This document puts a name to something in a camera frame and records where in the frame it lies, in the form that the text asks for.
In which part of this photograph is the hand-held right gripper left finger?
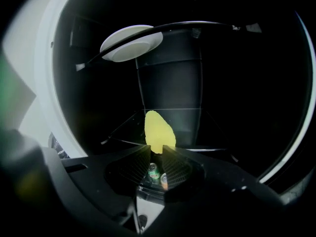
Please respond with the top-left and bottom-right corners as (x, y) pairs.
(61, 144), (152, 233)

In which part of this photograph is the green drink can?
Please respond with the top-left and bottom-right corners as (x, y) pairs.
(147, 162), (160, 181)

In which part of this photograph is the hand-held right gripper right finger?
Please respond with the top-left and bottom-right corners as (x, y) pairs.
(148, 144), (297, 237)

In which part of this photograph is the orange drink can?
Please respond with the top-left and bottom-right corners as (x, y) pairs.
(159, 172), (170, 190)

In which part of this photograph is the black mini fridge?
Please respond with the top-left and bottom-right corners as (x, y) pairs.
(34, 0), (316, 202)

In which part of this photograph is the white plate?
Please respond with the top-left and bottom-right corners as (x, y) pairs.
(99, 24), (164, 63)

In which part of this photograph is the yellow toy fruit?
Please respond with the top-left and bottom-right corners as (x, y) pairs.
(144, 110), (177, 155)

